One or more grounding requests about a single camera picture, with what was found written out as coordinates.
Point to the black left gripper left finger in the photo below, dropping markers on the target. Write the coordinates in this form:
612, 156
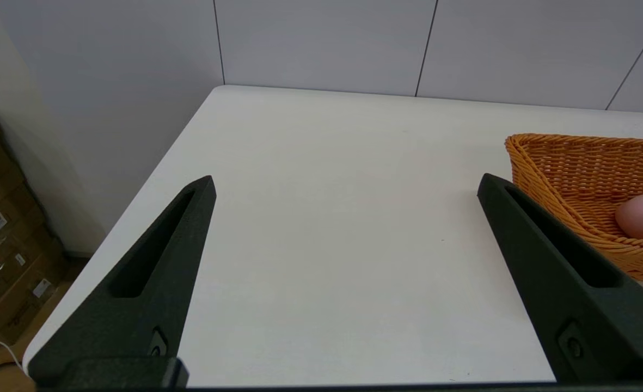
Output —
109, 326

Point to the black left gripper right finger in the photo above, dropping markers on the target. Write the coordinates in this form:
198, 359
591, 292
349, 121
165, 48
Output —
599, 321

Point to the orange woven wicker basket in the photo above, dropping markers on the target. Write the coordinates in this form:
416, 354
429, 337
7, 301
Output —
571, 174

